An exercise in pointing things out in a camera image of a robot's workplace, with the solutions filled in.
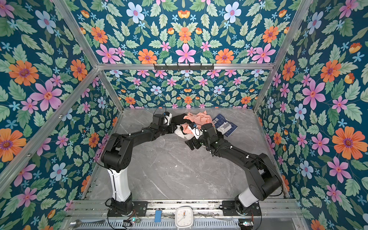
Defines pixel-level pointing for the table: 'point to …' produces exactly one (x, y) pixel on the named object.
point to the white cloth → (179, 132)
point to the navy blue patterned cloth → (223, 125)
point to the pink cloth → (198, 119)
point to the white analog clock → (184, 217)
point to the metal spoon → (77, 223)
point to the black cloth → (178, 120)
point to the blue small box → (157, 217)
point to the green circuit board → (129, 222)
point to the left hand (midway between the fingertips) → (179, 123)
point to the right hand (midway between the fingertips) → (191, 135)
